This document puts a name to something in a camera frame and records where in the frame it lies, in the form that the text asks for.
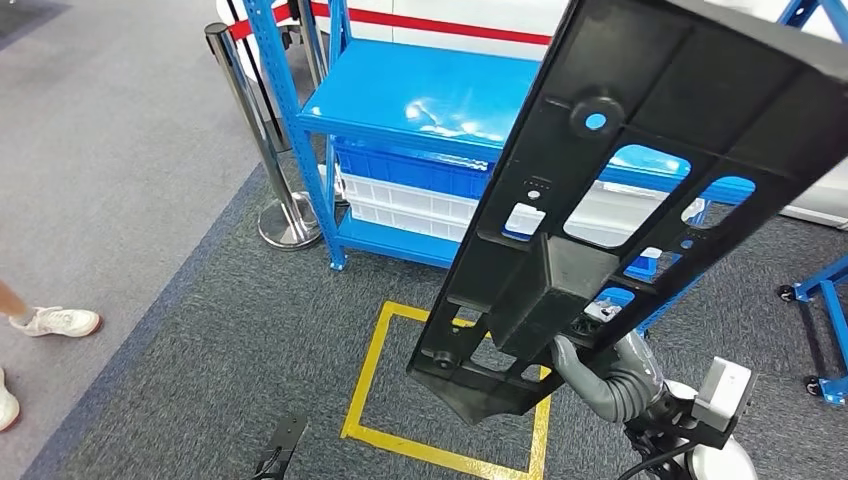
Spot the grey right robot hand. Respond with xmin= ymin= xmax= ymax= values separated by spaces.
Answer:
xmin=551 ymin=301 xmax=659 ymax=420

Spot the long black plastic part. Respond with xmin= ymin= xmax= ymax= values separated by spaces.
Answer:
xmin=405 ymin=0 xmax=848 ymax=427

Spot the blue metal shelf rack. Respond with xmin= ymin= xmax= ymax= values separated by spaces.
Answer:
xmin=241 ymin=0 xmax=848 ymax=334

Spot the yellow floor tape square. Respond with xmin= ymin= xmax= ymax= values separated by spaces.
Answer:
xmin=340 ymin=301 xmax=553 ymax=480

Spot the white plastic bin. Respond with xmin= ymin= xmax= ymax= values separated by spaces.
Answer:
xmin=339 ymin=173 xmax=708 ymax=250
xmin=347 ymin=198 xmax=473 ymax=244

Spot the blue plastic bin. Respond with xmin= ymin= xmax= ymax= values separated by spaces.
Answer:
xmin=333 ymin=137 xmax=495 ymax=200

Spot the white car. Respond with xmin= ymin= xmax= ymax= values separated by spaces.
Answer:
xmin=215 ymin=0 xmax=848 ymax=231

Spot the red barrier belt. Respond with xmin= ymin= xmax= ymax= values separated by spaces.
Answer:
xmin=228 ymin=3 xmax=554 ymax=46

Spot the person's white shoe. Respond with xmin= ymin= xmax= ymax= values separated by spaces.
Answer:
xmin=0 ymin=367 xmax=22 ymax=433
xmin=9 ymin=305 xmax=103 ymax=339

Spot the person's leg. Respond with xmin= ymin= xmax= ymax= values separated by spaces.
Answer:
xmin=0 ymin=280 xmax=32 ymax=321

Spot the black right wrist camera bracket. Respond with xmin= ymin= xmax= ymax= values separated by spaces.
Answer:
xmin=625 ymin=390 xmax=733 ymax=460

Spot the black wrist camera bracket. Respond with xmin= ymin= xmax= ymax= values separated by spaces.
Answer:
xmin=251 ymin=413 xmax=309 ymax=480
xmin=625 ymin=390 xmax=733 ymax=460

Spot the black camera cable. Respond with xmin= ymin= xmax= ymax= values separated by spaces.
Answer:
xmin=617 ymin=440 xmax=698 ymax=480

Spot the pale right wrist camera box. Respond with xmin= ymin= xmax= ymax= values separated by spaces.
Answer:
xmin=692 ymin=357 xmax=757 ymax=432

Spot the blue wheeled cart frame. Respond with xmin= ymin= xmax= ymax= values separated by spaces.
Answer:
xmin=778 ymin=254 xmax=848 ymax=407

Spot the black left wrist camera bracket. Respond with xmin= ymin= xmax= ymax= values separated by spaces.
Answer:
xmin=251 ymin=413 xmax=309 ymax=480

